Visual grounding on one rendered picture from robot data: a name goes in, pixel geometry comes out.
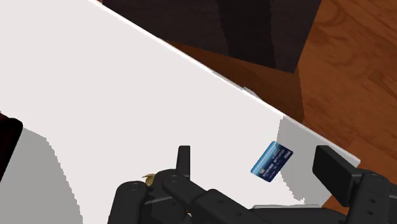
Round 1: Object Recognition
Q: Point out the blue bank card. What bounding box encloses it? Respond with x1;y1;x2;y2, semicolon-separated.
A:
250;141;294;183

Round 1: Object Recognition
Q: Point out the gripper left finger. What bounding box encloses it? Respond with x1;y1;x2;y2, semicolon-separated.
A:
106;144;268;224

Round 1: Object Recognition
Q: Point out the small gold object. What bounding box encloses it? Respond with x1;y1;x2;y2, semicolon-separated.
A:
142;173;156;188

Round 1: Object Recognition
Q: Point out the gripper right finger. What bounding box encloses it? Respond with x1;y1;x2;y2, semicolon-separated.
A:
311;144;397;224

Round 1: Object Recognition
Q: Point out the black rounded object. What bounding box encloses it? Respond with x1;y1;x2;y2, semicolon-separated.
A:
0;113;24;184

